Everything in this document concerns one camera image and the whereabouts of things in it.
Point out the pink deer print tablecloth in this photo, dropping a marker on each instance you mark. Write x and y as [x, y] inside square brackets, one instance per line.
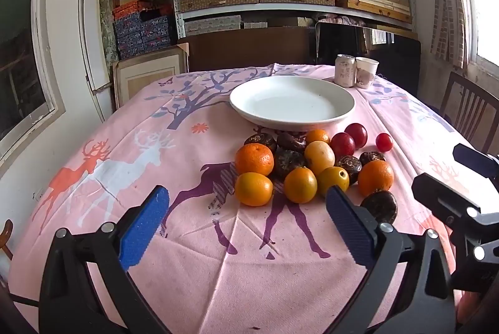
[195, 260]

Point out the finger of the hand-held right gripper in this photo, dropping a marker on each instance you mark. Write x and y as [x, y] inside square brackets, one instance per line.
[477, 162]
[444, 197]

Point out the brown board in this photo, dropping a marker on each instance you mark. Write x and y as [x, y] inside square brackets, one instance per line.
[249, 47]

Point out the white drink can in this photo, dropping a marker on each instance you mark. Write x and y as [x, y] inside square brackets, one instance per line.
[345, 71]

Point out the green marbled board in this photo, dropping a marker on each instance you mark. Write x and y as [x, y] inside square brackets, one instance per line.
[107, 26]

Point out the smooth round orange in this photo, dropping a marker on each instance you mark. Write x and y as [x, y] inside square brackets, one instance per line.
[300, 185]
[253, 188]

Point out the window with white frame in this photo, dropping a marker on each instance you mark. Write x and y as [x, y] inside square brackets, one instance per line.
[23, 65]

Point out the beige picture frame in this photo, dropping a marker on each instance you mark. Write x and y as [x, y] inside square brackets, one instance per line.
[148, 77]

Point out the white paper cup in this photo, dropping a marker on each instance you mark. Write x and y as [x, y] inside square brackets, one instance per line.
[366, 72]

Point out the white plate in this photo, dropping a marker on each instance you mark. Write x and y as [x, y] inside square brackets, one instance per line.
[292, 102]

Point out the white leaning board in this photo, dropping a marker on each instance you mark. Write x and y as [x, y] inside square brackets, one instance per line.
[86, 45]

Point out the red plum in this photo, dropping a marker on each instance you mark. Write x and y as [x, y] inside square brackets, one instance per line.
[356, 133]
[342, 144]

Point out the bright window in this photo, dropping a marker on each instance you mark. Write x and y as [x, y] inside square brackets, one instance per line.
[485, 7]

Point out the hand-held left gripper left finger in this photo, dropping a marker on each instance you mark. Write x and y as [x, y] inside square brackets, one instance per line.
[144, 229]

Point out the small orange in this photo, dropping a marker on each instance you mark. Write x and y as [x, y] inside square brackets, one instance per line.
[317, 136]

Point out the brown wooden chair back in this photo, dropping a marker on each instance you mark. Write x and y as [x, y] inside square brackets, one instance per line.
[6, 236]

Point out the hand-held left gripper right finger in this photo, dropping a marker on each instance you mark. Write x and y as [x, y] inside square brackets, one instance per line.
[349, 225]

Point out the yellow citrus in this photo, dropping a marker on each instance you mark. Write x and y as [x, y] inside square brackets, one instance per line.
[319, 156]

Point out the black panel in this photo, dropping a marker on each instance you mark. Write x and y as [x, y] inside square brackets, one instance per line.
[397, 57]

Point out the dark wooden chair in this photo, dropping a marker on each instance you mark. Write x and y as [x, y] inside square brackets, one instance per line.
[467, 100]

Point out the stack of blue floral boxes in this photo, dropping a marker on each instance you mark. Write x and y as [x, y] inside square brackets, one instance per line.
[140, 34]

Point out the red cherry tomato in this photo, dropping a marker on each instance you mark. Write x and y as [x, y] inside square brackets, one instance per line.
[384, 142]

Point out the orange with stem dot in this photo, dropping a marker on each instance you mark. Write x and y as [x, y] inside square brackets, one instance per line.
[332, 180]

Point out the bumpy orange tangerine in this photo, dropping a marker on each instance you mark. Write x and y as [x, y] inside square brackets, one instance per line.
[375, 177]
[254, 159]

